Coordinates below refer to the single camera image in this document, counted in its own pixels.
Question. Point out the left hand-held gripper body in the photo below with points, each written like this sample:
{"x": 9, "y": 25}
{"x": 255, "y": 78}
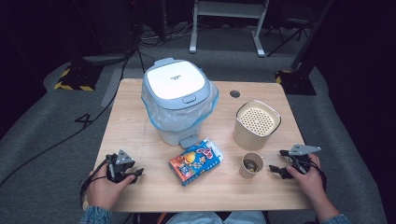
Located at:
{"x": 120, "y": 168}

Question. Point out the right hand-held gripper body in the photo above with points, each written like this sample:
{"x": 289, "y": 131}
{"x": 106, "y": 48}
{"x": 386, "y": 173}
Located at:
{"x": 300, "y": 158}

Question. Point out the dark tea bag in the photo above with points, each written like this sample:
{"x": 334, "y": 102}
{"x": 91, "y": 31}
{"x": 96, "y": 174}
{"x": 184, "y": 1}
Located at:
{"x": 250, "y": 165}

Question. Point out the brown paper cup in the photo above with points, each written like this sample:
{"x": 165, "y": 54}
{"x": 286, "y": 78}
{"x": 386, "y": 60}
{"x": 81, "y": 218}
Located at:
{"x": 246, "y": 174}

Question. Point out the beige canister with perforated strainer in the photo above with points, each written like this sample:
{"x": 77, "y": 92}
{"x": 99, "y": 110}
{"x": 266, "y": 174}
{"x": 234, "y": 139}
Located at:
{"x": 249, "y": 138}

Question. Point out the white and blue pedal bin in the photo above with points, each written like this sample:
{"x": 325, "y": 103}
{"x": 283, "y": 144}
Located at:
{"x": 176, "y": 82}

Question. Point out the person's right hand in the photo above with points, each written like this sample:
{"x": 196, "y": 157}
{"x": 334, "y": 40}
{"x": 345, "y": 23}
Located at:
{"x": 311, "y": 183}

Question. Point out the person's left hand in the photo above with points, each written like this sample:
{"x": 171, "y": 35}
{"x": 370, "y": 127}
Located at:
{"x": 102, "y": 191}

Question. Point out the clear blue-edged bin liner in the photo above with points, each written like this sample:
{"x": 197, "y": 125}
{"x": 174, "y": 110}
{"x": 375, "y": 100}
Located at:
{"x": 174, "y": 119}

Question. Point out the yellow-black striped stand base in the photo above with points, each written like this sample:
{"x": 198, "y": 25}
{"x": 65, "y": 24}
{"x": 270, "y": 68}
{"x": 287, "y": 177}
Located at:
{"x": 77, "y": 79}
{"x": 297, "y": 82}

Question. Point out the round black table grommet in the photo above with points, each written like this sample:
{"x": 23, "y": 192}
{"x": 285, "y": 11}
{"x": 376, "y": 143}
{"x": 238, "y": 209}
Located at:
{"x": 234, "y": 94}

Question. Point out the person's legs in jeans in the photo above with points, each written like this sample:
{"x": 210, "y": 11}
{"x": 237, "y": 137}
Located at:
{"x": 214, "y": 218}

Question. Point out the black tripod stand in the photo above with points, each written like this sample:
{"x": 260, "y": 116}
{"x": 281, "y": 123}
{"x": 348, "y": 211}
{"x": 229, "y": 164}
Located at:
{"x": 289, "y": 37}

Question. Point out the white desk frame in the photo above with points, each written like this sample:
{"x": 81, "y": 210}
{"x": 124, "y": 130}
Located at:
{"x": 229, "y": 9}

